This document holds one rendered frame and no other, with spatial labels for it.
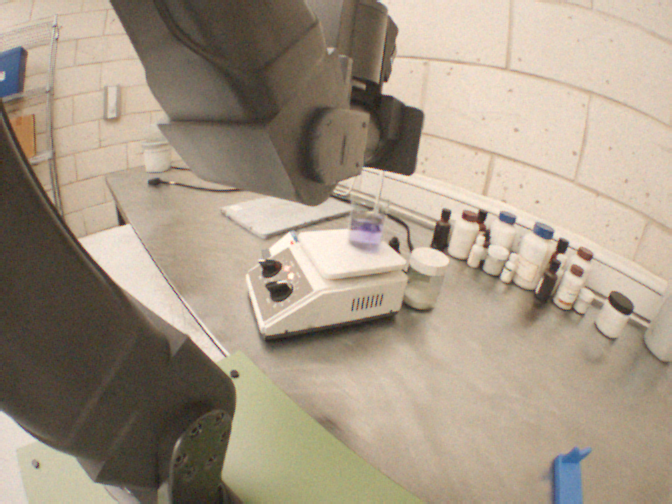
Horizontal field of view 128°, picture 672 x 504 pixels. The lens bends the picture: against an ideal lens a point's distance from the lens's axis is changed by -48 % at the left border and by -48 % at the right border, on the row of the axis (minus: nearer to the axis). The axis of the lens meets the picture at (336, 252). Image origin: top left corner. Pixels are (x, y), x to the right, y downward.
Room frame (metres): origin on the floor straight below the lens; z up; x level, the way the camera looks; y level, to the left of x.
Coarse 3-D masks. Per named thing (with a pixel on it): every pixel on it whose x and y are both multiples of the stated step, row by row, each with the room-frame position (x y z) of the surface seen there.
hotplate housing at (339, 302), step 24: (312, 264) 0.36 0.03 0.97; (336, 288) 0.31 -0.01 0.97; (360, 288) 0.32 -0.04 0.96; (384, 288) 0.34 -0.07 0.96; (288, 312) 0.28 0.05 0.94; (312, 312) 0.29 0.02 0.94; (336, 312) 0.31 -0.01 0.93; (360, 312) 0.32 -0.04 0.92; (384, 312) 0.34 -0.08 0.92; (264, 336) 0.27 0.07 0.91
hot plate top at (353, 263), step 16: (304, 240) 0.39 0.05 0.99; (320, 240) 0.39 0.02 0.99; (336, 240) 0.40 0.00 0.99; (320, 256) 0.35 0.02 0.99; (336, 256) 0.35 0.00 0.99; (352, 256) 0.36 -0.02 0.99; (368, 256) 0.36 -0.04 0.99; (384, 256) 0.37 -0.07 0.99; (400, 256) 0.37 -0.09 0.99; (320, 272) 0.32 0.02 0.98; (336, 272) 0.31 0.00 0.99; (352, 272) 0.32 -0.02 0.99; (368, 272) 0.33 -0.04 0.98
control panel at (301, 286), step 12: (288, 252) 0.39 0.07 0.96; (288, 264) 0.36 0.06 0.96; (252, 276) 0.36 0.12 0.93; (276, 276) 0.35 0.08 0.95; (300, 276) 0.33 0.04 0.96; (264, 288) 0.33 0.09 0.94; (300, 288) 0.31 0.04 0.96; (312, 288) 0.31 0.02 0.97; (264, 300) 0.31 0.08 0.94; (288, 300) 0.30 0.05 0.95; (264, 312) 0.29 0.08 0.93; (276, 312) 0.28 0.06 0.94
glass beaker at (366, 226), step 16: (368, 192) 0.42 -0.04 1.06; (384, 192) 0.41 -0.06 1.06; (352, 208) 0.38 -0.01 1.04; (368, 208) 0.37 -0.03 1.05; (384, 208) 0.37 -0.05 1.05; (352, 224) 0.38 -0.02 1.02; (368, 224) 0.37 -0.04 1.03; (384, 224) 0.38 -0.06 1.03; (352, 240) 0.37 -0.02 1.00; (368, 240) 0.37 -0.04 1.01
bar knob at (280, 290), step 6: (270, 282) 0.31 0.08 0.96; (276, 282) 0.31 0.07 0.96; (282, 282) 0.31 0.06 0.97; (288, 282) 0.32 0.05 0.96; (270, 288) 0.31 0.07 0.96; (276, 288) 0.31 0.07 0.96; (282, 288) 0.31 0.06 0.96; (288, 288) 0.31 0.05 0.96; (270, 294) 0.31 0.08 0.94; (276, 294) 0.31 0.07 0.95; (282, 294) 0.31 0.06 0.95; (288, 294) 0.30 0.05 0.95; (276, 300) 0.30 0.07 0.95; (282, 300) 0.30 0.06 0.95
